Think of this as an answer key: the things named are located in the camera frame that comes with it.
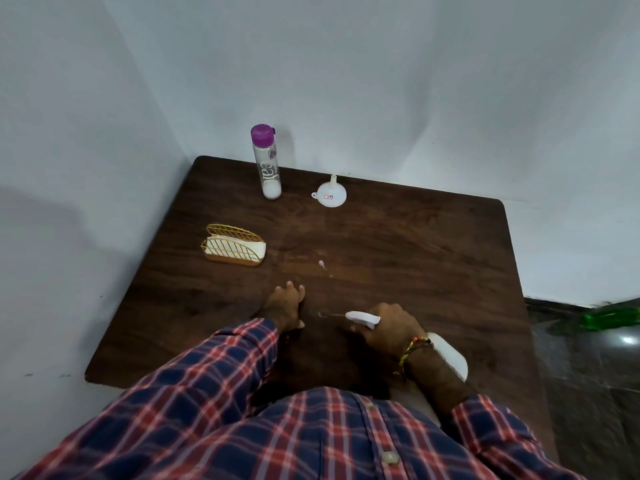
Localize person's right hand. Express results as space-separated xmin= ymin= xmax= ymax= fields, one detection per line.
xmin=350 ymin=303 xmax=431 ymax=361

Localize person's left hand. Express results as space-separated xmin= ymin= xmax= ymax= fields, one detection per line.
xmin=257 ymin=281 xmax=306 ymax=334

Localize white spray bottle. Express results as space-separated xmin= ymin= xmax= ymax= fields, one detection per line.
xmin=345 ymin=311 xmax=470 ymax=383

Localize person's right forearm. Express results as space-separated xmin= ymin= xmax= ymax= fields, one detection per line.
xmin=400 ymin=343 xmax=541 ymax=465

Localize person's left forearm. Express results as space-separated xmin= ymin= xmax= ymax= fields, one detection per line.
xmin=112 ymin=318 xmax=280 ymax=440

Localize colourful thread wristband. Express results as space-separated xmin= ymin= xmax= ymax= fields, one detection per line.
xmin=396 ymin=336 xmax=435 ymax=376

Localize white paper napkins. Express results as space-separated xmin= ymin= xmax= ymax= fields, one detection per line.
xmin=204 ymin=235 xmax=268 ymax=262

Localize white plastic funnel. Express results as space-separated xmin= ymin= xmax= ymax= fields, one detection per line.
xmin=311 ymin=175 xmax=348 ymax=209

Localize clear bottle with purple cap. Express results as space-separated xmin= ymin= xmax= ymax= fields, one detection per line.
xmin=250 ymin=124 xmax=283 ymax=200

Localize green plastic object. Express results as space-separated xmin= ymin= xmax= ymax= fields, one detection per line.
xmin=581 ymin=305 xmax=640 ymax=332

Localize gold wire napkin holder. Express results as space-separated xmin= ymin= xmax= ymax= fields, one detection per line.
xmin=201 ymin=224 xmax=267 ymax=267

